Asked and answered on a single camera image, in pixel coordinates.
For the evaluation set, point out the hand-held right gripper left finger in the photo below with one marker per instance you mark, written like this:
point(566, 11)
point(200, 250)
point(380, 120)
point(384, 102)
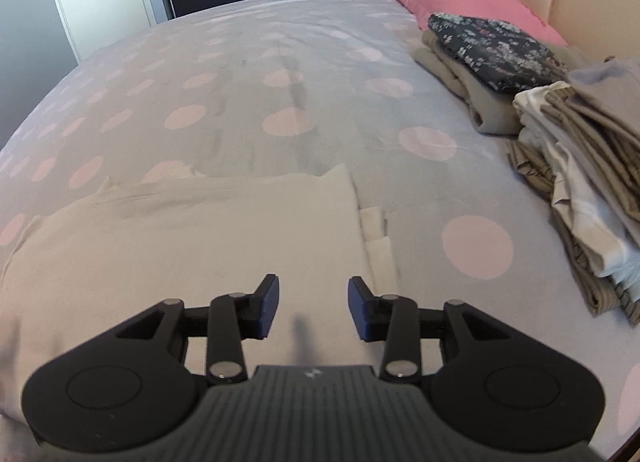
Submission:
point(270, 307)

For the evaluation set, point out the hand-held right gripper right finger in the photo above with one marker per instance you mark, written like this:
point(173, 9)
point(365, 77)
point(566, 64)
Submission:
point(357, 309)

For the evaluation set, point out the white shirt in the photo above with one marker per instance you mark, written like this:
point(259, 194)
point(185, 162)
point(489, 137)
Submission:
point(200, 242)

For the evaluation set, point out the beige folded garment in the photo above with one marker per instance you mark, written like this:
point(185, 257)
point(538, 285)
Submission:
point(480, 101)

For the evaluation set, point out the grey pink-dotted bed sheet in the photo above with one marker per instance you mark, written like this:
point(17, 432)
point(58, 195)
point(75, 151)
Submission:
point(300, 66)

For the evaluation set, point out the white folded garment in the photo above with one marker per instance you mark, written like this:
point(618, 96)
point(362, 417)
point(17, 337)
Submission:
point(590, 212)

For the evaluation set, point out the dark floral folded garment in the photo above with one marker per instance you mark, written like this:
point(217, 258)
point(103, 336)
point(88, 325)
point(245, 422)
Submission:
point(495, 51)

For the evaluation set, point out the grey folded garment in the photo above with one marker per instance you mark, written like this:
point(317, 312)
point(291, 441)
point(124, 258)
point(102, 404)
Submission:
point(610, 86)

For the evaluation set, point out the white door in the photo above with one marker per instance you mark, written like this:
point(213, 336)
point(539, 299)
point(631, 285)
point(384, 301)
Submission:
point(95, 1)

